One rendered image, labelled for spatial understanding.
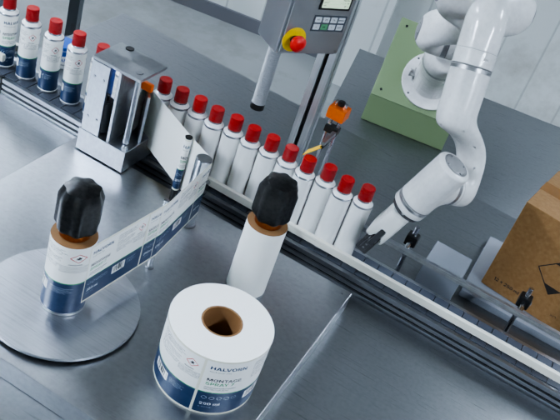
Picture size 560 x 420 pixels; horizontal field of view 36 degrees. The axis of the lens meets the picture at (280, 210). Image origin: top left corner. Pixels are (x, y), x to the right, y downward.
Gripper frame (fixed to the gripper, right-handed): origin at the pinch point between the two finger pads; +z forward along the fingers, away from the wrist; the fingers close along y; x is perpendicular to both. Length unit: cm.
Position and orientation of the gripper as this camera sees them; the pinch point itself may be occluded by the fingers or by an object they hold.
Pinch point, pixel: (366, 243)
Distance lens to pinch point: 204.2
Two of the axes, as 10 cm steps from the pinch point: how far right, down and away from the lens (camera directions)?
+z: -5.5, 5.6, 6.2
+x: 7.0, 7.1, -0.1
